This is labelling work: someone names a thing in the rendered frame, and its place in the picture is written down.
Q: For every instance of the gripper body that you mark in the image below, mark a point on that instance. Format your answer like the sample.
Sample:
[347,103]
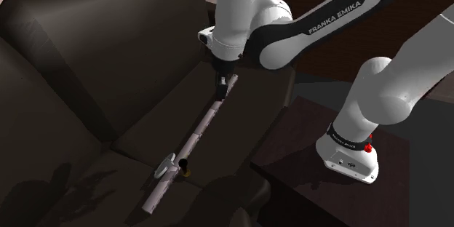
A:
[224,65]

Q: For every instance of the dark brown sofa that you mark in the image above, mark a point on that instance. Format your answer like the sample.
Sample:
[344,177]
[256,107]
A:
[106,41]

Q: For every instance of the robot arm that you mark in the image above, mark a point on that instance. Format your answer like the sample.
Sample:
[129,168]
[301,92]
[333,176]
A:
[241,17]

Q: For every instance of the small black and gold figure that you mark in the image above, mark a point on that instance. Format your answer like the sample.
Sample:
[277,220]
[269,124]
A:
[184,166]

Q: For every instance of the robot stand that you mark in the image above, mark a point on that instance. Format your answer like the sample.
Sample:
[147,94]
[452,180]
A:
[301,169]

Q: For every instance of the long pale pink bat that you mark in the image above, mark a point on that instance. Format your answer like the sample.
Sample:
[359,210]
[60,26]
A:
[202,127]

